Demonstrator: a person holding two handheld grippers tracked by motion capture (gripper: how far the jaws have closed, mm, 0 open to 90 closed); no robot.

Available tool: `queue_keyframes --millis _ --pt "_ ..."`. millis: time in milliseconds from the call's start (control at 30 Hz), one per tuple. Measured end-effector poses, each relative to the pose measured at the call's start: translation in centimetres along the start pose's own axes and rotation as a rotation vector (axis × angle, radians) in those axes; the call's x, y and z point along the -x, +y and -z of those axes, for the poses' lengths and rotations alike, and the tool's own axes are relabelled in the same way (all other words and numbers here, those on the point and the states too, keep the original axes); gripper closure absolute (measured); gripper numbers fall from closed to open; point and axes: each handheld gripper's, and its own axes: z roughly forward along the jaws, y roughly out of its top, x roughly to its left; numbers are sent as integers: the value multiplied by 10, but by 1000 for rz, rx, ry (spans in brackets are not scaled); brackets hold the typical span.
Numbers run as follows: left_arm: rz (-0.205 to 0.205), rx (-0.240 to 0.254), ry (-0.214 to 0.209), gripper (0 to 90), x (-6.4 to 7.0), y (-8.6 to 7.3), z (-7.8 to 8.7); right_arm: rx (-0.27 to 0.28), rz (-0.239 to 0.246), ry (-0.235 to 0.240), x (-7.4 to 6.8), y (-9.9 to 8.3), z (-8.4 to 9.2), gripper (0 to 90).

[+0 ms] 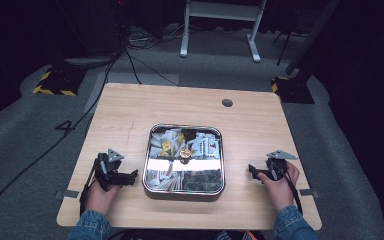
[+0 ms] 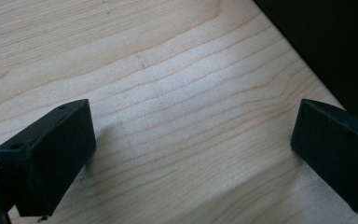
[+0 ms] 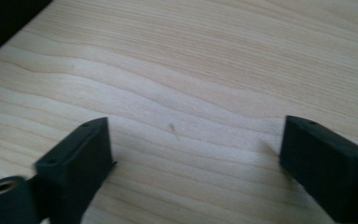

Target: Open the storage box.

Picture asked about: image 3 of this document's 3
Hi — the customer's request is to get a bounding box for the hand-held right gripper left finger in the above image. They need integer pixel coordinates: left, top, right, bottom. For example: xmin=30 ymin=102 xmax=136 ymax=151
xmin=32 ymin=117 xmax=118 ymax=224

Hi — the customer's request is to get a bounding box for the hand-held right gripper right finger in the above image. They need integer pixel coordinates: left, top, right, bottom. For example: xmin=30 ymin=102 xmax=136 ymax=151
xmin=279 ymin=115 xmax=358 ymax=224

